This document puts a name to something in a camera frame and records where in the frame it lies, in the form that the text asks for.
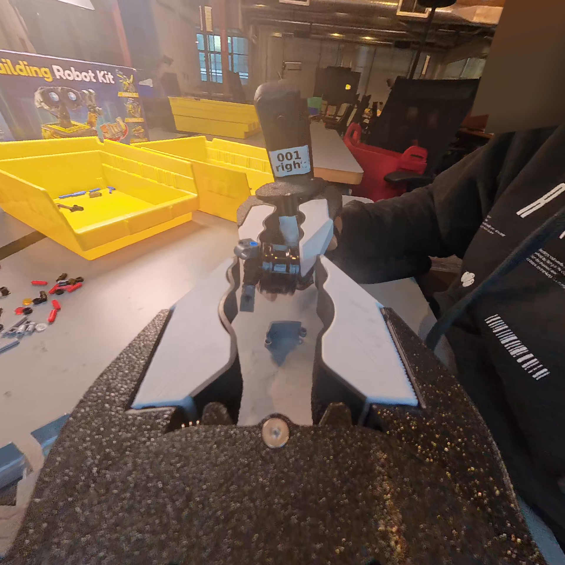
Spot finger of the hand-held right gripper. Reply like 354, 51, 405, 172
237, 205, 276, 248
297, 198, 335, 278

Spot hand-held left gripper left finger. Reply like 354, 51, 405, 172
132, 257, 243, 426

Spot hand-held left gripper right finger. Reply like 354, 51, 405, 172
311, 256, 419, 426

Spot black round toy lens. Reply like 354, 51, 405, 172
234, 238, 318, 314

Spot grey curved brick panel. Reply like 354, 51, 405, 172
264, 321, 308, 354

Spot person's right hand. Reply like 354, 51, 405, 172
326, 212, 349, 259

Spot yellow plastic storage bin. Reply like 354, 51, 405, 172
132, 136, 276, 223
0, 136, 200, 261

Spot wooden table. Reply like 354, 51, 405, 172
309, 121, 365, 185

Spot stacked yellow bins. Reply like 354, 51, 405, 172
169, 96, 262, 139

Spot paned window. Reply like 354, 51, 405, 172
195, 32, 250, 84

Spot pile of small brick parts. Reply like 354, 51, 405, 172
0, 273, 85, 354

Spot black office chair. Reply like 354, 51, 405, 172
380, 76, 483, 186

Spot grey brick head assembly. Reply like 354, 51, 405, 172
0, 413, 71, 508

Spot dark blue toy kit box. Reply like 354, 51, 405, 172
0, 49, 150, 144

